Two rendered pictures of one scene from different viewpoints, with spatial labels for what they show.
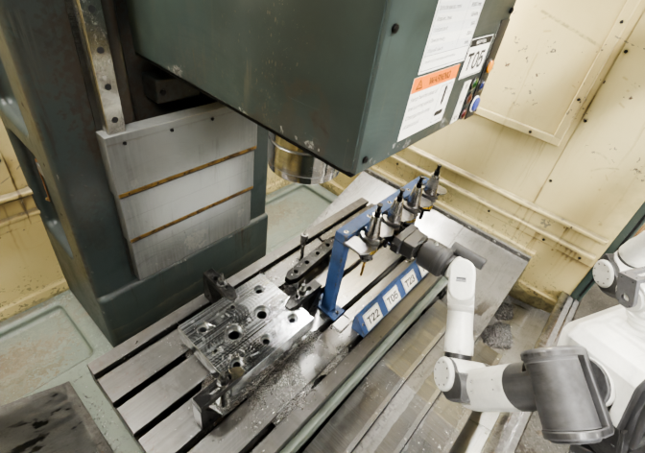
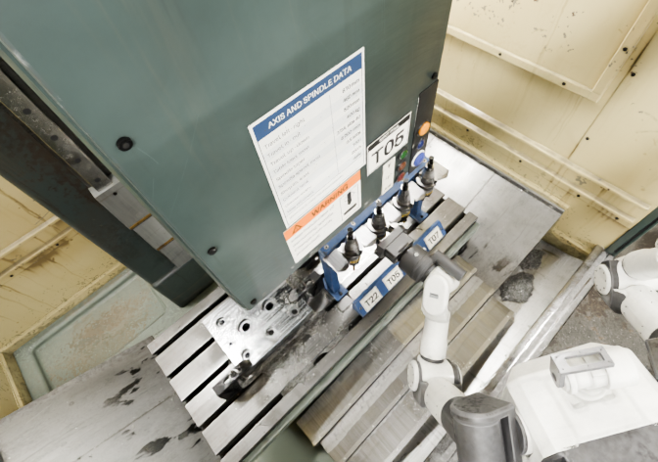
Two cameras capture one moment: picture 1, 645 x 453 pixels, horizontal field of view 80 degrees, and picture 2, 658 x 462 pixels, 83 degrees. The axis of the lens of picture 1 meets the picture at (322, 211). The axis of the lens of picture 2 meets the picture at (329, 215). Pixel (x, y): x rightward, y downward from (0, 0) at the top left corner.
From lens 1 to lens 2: 52 cm
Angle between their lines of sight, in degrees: 24
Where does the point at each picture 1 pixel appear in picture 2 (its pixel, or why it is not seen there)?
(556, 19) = not seen: outside the picture
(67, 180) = (83, 227)
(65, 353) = (148, 309)
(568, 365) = (482, 432)
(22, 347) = (118, 305)
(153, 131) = not seen: hidden behind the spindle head
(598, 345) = (527, 406)
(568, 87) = (613, 32)
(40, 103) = (29, 188)
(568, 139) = (611, 94)
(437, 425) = not seen: hidden behind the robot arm
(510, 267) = (540, 220)
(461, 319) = (434, 328)
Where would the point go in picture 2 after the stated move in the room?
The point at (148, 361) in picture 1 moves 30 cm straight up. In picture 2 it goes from (188, 343) to (144, 318)
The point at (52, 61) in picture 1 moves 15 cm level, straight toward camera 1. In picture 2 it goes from (21, 157) to (23, 204)
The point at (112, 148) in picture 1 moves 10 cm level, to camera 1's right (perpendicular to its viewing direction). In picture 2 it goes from (106, 201) to (138, 205)
